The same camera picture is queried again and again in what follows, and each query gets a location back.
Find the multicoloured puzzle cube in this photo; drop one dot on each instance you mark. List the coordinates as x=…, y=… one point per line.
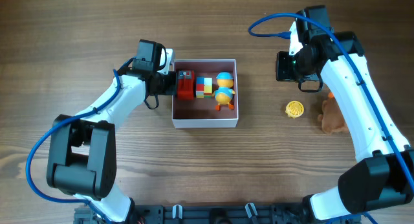
x=204, y=87

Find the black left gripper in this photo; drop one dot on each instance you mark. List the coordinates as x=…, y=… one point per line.
x=171, y=89

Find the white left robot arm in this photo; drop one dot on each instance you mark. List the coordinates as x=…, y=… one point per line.
x=82, y=153

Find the brown plush capybara toy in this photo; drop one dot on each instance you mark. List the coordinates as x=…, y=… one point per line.
x=331, y=119

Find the yellow round fan toy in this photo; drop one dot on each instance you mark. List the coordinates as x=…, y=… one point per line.
x=294, y=109

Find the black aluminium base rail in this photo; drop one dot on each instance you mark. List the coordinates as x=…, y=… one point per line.
x=278, y=213

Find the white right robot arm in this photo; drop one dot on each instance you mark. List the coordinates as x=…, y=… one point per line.
x=383, y=174

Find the orange duck toy blue hat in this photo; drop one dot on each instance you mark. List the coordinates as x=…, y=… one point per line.
x=224, y=93

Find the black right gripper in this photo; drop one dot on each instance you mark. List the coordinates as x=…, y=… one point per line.
x=281, y=72

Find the white box pink interior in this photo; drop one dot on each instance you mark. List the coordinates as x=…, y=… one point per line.
x=201, y=112

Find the red toy truck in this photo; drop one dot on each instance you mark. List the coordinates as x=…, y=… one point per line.
x=185, y=87

